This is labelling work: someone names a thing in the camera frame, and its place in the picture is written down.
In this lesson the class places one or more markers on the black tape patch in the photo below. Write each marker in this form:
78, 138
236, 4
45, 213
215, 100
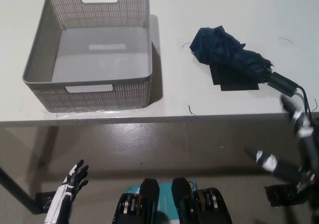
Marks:
236, 82

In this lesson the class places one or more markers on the dark metal table leg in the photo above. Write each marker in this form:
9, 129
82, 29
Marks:
17, 188

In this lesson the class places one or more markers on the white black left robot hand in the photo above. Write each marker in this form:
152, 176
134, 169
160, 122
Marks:
63, 194

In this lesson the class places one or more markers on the black floor pad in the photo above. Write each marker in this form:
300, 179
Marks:
42, 201
281, 195

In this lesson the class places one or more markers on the navy umbrella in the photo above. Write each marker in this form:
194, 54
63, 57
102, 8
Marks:
224, 47

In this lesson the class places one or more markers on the grey perforated plastic basket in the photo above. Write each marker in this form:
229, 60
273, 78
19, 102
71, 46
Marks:
94, 94

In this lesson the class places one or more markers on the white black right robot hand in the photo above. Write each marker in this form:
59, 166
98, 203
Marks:
309, 154

